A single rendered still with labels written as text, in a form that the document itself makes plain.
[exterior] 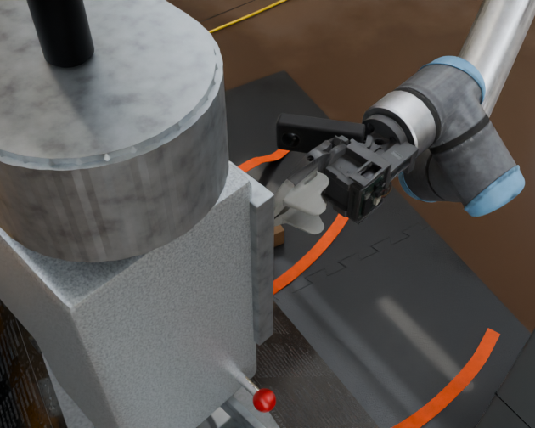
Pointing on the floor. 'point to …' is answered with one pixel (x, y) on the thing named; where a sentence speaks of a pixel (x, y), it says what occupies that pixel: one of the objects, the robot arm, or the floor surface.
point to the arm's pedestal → (526, 385)
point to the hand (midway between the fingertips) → (267, 213)
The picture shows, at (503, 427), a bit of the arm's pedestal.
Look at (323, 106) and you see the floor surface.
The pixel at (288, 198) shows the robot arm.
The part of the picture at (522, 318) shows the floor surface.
